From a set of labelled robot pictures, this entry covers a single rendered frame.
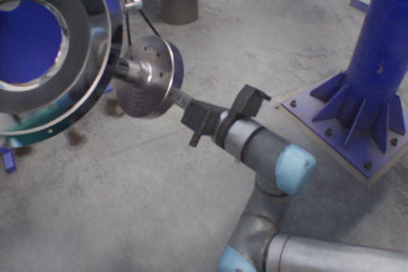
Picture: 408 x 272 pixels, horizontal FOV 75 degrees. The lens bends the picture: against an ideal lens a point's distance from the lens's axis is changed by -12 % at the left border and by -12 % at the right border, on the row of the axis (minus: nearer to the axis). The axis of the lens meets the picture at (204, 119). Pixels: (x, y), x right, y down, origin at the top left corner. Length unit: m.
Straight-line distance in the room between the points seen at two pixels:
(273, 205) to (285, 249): 0.10
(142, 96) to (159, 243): 0.88
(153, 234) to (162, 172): 0.35
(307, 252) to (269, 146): 0.17
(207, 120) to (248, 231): 0.20
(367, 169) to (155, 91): 1.38
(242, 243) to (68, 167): 1.41
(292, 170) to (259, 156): 0.06
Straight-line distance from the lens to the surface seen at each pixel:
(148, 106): 0.68
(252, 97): 0.53
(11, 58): 2.09
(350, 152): 1.85
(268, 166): 0.48
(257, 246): 0.49
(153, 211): 1.51
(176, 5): 2.80
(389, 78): 1.76
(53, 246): 1.58
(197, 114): 0.53
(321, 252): 0.46
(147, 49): 0.72
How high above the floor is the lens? 1.33
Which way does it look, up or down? 45 degrees down
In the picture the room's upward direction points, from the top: straight up
